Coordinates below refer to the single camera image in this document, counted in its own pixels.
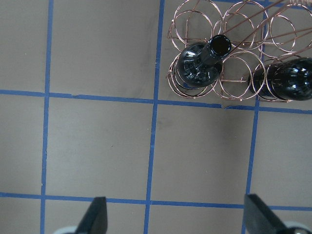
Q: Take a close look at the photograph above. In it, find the copper wire wine basket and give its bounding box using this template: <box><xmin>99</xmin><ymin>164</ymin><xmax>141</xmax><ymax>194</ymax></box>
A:
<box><xmin>167</xmin><ymin>0</ymin><xmax>312</xmax><ymax>102</ymax></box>

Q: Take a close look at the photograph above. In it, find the dark wine bottle left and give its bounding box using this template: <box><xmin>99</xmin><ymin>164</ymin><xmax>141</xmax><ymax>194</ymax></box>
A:
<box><xmin>176</xmin><ymin>35</ymin><xmax>232</xmax><ymax>88</ymax></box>

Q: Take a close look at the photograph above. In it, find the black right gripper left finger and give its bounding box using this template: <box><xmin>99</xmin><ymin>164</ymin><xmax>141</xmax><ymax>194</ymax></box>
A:
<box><xmin>75</xmin><ymin>197</ymin><xmax>108</xmax><ymax>234</ymax></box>

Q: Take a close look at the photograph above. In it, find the dark wine bottle right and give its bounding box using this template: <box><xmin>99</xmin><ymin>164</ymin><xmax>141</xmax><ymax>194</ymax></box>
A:
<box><xmin>248</xmin><ymin>57</ymin><xmax>312</xmax><ymax>101</ymax></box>

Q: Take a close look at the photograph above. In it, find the dark wine bottle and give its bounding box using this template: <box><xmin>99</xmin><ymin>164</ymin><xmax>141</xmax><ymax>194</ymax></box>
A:
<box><xmin>248</xmin><ymin>57</ymin><xmax>312</xmax><ymax>101</ymax></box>
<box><xmin>176</xmin><ymin>35</ymin><xmax>232</xmax><ymax>88</ymax></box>

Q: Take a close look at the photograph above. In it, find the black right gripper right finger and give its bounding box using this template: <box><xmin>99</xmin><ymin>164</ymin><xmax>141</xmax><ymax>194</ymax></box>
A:
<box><xmin>244</xmin><ymin>194</ymin><xmax>292</xmax><ymax>234</ymax></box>

